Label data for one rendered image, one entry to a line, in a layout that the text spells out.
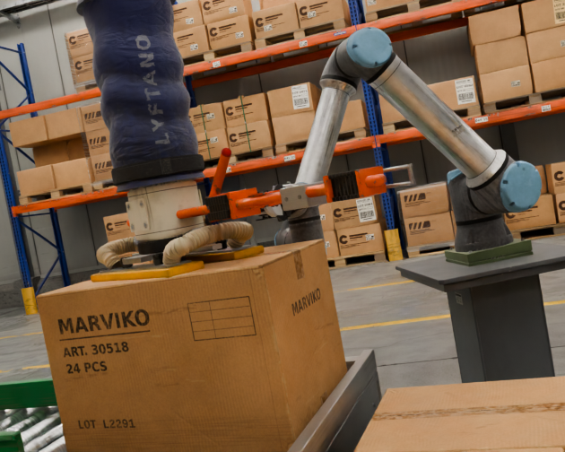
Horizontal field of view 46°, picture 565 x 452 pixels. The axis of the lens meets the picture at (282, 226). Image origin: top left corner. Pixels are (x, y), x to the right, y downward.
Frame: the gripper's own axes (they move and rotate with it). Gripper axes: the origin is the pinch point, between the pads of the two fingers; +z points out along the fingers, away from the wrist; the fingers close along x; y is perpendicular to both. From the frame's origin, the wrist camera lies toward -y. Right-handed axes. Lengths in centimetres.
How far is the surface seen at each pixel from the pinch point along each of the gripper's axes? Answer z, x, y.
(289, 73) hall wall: -822, 186, 242
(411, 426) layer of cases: 5, -51, -26
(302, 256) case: -3.3, -13.1, -5.2
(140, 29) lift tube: 7, 45, 22
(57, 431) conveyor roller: -5, -53, 74
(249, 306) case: 19.1, -19.9, 0.4
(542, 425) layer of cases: 9, -51, -53
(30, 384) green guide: -23, -44, 98
